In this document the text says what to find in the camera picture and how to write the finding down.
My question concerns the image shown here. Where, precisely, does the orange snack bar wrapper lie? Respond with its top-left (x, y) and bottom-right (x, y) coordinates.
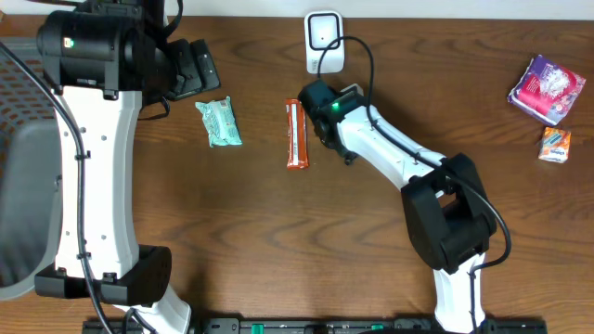
top-left (285, 98), bottom-right (309, 170)

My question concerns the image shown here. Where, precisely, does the mint green snack packet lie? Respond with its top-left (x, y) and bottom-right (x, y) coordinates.
top-left (195, 96), bottom-right (242, 148)

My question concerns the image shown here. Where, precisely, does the purple red noodle packet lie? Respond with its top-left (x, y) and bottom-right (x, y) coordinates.
top-left (507, 55), bottom-right (587, 126)

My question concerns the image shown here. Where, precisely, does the small orange snack box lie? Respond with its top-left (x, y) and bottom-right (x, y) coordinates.
top-left (538, 127), bottom-right (571, 163)

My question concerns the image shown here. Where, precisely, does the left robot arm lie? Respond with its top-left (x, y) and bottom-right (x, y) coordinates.
top-left (34, 1), bottom-right (220, 333)

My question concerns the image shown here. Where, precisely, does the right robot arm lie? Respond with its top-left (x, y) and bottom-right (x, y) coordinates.
top-left (298, 80), bottom-right (497, 333)

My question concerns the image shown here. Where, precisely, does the grey plastic mesh basket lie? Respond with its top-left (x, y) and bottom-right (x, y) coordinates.
top-left (1, 55), bottom-right (61, 302)

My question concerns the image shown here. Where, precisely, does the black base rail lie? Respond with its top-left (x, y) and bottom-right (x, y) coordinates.
top-left (82, 316), bottom-right (549, 334)

